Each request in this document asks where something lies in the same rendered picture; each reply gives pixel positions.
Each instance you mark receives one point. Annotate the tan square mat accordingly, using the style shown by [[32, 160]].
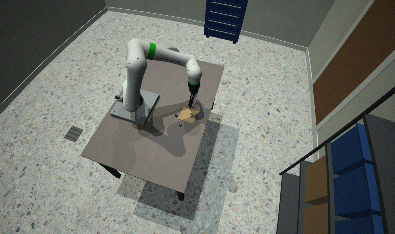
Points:
[[188, 115]]

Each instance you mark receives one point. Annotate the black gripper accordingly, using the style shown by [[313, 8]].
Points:
[[193, 93]]

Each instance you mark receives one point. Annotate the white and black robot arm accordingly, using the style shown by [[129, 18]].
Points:
[[140, 50]]

